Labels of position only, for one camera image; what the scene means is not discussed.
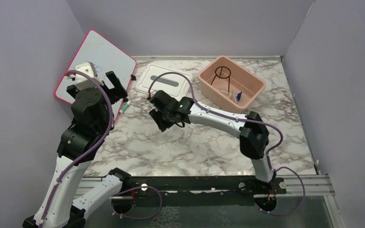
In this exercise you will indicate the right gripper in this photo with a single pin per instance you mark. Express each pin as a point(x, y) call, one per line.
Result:
point(162, 124)

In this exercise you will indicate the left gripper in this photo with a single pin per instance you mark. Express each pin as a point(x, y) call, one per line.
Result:
point(118, 91)

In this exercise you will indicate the clear plastic triangle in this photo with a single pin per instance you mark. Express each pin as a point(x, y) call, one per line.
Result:
point(230, 95)

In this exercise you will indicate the black wire tripod stand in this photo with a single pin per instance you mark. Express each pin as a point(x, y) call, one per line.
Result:
point(222, 72)

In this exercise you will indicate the blue hexagonal clamp piece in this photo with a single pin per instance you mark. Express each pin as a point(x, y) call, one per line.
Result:
point(239, 96)

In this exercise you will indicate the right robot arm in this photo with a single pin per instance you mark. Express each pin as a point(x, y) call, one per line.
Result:
point(250, 129)

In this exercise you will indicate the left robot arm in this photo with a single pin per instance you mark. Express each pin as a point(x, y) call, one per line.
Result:
point(93, 119)

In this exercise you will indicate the pink-framed whiteboard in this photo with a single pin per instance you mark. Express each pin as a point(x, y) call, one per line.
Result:
point(105, 56)

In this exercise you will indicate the green whiteboard marker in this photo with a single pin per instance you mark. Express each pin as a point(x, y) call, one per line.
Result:
point(124, 107)

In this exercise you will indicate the black whiteboard clip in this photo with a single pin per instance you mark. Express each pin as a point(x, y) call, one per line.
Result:
point(133, 77)

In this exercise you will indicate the white plastic lid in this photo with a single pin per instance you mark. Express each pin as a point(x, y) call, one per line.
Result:
point(174, 85)

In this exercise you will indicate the pink plastic bin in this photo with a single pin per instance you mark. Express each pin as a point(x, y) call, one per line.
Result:
point(241, 80)

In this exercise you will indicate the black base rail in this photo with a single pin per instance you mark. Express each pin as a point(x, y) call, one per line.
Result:
point(126, 192)

